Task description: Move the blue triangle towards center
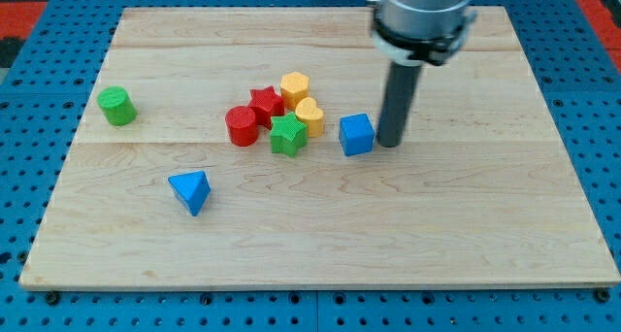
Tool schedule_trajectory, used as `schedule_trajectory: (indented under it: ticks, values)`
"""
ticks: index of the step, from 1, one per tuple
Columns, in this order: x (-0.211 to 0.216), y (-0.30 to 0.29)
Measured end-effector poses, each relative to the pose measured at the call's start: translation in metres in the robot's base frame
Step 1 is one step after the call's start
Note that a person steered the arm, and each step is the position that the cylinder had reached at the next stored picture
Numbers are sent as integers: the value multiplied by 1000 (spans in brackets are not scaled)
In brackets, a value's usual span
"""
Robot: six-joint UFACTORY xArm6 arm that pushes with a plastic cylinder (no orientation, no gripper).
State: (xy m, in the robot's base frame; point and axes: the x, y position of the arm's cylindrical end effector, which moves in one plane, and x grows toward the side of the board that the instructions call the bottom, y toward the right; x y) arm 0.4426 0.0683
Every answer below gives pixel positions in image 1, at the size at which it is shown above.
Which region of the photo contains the red cylinder block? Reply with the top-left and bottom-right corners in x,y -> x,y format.
225,106 -> 258,147

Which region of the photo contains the blue triangle block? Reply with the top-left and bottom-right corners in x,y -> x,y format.
168,171 -> 212,216

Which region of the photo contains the red star block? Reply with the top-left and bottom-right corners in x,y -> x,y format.
248,86 -> 284,129

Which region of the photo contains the green cylinder block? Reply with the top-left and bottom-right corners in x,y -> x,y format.
97,86 -> 137,126

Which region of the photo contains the yellow hexagon block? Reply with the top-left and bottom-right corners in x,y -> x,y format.
280,72 -> 310,111

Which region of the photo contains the wooden board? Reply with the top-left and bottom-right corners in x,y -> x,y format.
19,7 -> 620,291

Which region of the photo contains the yellow heart block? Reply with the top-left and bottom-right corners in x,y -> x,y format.
294,97 -> 325,138

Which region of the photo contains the blue cube block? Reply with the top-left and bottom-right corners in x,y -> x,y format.
339,114 -> 375,156

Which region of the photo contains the green star block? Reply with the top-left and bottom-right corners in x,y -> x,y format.
270,113 -> 308,157

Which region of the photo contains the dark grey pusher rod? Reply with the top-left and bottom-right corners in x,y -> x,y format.
376,62 -> 422,148

